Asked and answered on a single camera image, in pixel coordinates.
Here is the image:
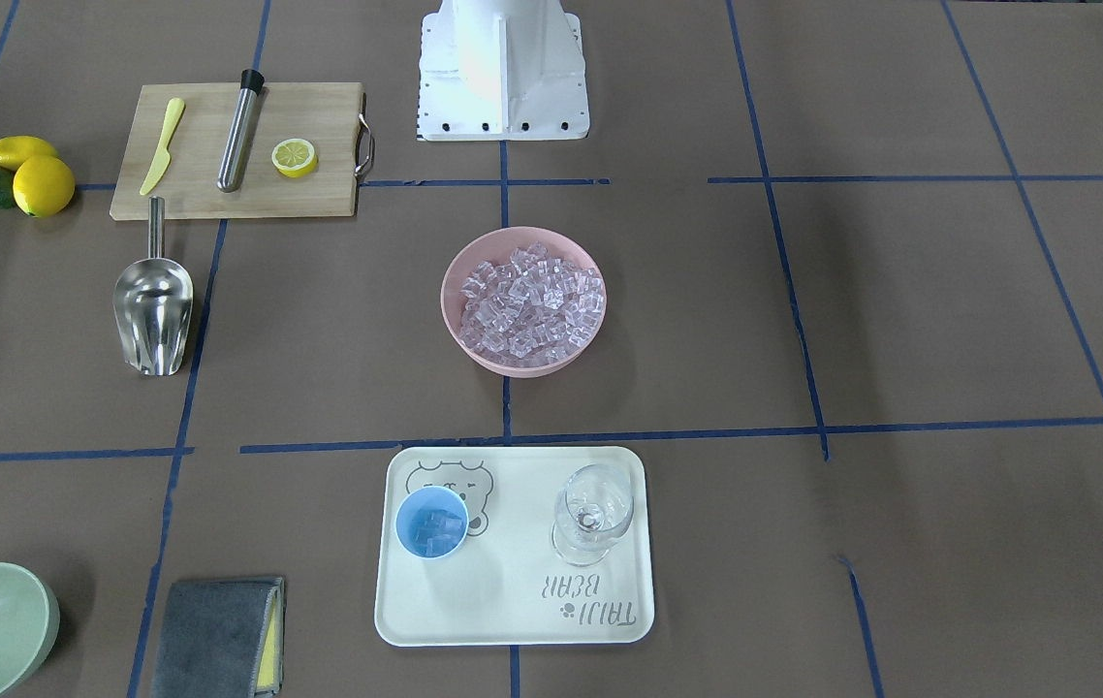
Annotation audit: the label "steel cylinder muddler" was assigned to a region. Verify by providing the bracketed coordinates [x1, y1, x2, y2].
[216, 68, 267, 193]

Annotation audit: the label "wooden cutting board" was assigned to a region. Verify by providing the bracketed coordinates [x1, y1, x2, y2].
[110, 82, 373, 221]

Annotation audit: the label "pink bowl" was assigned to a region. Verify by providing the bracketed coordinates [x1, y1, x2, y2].
[440, 227, 608, 377]

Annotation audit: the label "clear wine glass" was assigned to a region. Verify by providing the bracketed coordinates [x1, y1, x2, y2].
[552, 463, 636, 567]

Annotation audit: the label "grey folded cloth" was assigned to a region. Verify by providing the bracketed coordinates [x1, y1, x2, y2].
[151, 576, 286, 697]

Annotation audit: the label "blue plastic cup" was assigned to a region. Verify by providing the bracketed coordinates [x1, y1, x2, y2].
[394, 486, 470, 560]

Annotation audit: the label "yellow plastic knife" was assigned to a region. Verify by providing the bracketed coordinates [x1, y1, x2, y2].
[139, 97, 185, 196]

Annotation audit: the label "clear ice cubes pile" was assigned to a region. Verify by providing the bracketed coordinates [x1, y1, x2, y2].
[456, 243, 608, 369]

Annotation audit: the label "cream bear tray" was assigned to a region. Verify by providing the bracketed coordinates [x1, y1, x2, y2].
[374, 445, 656, 647]

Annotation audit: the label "ice cubes in cup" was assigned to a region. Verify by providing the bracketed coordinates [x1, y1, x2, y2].
[410, 509, 467, 559]

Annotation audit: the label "lemon half slice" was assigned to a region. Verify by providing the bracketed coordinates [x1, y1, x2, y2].
[269, 138, 320, 178]

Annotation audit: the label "whole yellow lemon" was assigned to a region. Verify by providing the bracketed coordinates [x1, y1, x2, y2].
[13, 155, 77, 218]

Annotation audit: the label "stainless steel ice scoop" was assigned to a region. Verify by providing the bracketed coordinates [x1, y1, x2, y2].
[113, 196, 194, 377]

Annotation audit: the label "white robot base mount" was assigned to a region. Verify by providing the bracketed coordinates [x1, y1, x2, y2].
[416, 1, 591, 142]

